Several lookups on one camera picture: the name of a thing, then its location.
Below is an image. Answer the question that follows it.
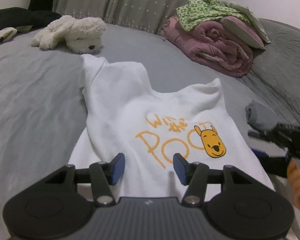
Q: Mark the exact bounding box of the white Pooh sweatshirt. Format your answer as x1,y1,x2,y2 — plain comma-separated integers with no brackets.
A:
69,54,273,198

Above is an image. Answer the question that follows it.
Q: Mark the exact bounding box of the person's right hand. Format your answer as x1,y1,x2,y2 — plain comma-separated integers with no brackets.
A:
287,159,300,210

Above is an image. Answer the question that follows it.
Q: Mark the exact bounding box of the folded grey garment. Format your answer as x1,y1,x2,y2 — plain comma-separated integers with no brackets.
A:
245,101,289,139

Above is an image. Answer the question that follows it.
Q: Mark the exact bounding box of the grey bed blanket roll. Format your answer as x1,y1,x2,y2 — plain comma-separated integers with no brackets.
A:
239,18,300,125

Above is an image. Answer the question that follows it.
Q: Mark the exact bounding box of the mauve and cream pillow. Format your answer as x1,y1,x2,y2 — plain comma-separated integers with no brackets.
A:
219,1,271,50

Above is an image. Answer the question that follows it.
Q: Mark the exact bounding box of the folded mauve comforter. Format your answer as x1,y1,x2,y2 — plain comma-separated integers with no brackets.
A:
162,16,253,77

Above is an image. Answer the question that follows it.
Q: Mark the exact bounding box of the green patterned cloth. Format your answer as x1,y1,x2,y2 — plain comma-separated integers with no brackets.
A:
176,0,252,31

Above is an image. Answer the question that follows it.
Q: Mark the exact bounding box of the white plush dog toy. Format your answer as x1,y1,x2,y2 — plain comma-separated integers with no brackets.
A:
31,15,107,54

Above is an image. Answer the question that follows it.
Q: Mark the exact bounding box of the cream cloth under black garment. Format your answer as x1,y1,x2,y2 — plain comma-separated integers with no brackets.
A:
0,27,18,43

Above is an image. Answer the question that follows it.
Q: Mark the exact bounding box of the black garment on bed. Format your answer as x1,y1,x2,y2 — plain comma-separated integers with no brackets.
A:
0,7,61,30

